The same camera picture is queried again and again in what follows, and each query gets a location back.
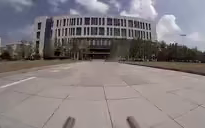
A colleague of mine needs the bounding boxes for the grey concrete slab pavement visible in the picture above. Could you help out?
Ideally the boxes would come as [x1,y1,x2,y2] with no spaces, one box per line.
[0,59,205,128]

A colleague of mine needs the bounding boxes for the large curved grey building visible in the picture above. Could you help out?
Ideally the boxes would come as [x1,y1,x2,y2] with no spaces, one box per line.
[32,14,157,61]

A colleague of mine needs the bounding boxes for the row of trees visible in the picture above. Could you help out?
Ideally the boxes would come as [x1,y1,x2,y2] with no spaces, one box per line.
[0,37,205,63]

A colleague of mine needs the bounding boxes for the robot's own part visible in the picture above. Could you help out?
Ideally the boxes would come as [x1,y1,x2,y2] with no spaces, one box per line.
[62,116,77,128]
[126,115,141,128]

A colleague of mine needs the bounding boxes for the grass strip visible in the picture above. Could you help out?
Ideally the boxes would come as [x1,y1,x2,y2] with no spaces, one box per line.
[120,60,205,78]
[0,58,78,76]

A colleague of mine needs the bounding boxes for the lamp pole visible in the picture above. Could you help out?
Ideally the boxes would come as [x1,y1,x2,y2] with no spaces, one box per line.
[179,33,187,54]

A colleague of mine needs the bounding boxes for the white painted line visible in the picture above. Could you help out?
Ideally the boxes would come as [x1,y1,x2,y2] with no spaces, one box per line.
[0,76,38,93]

